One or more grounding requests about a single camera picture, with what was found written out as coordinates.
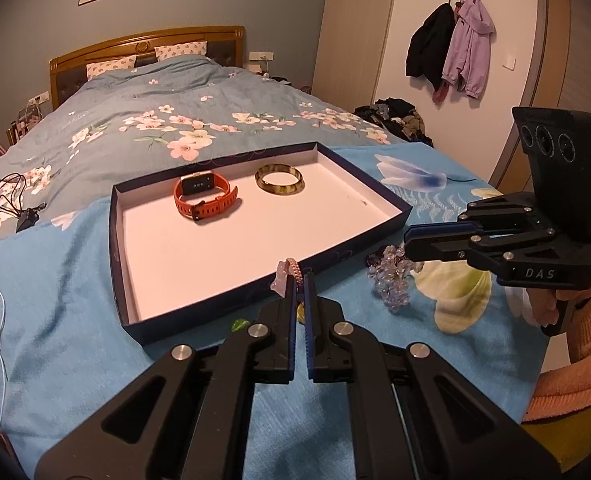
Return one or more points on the pile of dark clothes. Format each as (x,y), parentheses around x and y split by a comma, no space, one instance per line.
(400,115)

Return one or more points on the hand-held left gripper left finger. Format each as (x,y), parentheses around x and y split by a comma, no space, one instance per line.
(291,330)

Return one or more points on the pink hanging garment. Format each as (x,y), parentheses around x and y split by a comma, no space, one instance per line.
(440,94)

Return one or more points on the bedside table clutter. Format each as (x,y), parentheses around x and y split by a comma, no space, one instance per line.
(25,120)

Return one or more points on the beige wardrobe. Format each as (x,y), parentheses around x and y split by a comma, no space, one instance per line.
(355,25)

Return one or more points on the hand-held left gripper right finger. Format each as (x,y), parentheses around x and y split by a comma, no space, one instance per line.
(309,330)

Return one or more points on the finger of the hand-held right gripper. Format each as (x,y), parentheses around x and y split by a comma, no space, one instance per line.
(440,245)
(495,212)

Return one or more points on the white wall switch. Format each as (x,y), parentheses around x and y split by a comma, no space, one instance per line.
(509,61)

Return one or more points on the wooden headboard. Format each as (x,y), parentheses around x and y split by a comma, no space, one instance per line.
(100,50)

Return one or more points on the white patterned pillow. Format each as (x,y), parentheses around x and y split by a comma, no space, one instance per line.
(180,50)
(110,66)

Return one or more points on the amber green bangle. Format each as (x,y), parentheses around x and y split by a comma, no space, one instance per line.
(280,191)

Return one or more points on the purple jacket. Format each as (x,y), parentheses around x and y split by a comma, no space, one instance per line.
(468,45)

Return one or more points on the white wall outlet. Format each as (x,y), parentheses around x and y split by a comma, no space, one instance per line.
(260,55)
(38,97)

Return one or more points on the black jacket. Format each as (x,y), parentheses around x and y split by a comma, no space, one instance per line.
(428,45)

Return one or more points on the wooden door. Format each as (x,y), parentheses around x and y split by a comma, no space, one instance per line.
(560,60)

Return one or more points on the person's right forearm orange sleeve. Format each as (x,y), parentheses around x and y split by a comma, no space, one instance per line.
(590,350)

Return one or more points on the grey-blue blossom duvet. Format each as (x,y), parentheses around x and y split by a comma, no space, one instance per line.
(125,100)

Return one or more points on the person's right hand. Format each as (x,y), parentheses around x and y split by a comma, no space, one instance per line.
(544,307)

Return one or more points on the dark blue cardboard tray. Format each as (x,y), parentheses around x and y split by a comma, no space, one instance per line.
(200,260)

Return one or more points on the orange smartwatch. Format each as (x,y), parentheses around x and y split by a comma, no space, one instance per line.
(210,211)

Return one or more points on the blue floral blanket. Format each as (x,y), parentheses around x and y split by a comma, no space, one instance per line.
(75,310)

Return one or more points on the yellow cloth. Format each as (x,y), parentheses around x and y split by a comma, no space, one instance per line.
(570,440)

